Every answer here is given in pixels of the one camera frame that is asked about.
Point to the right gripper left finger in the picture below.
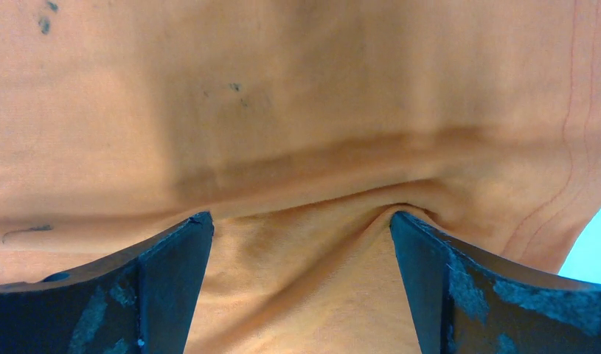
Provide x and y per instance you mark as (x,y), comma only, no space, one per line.
(138,300)

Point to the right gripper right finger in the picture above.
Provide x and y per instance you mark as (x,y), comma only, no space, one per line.
(464,299)

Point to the orange t shirt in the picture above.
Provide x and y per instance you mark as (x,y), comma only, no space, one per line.
(302,126)

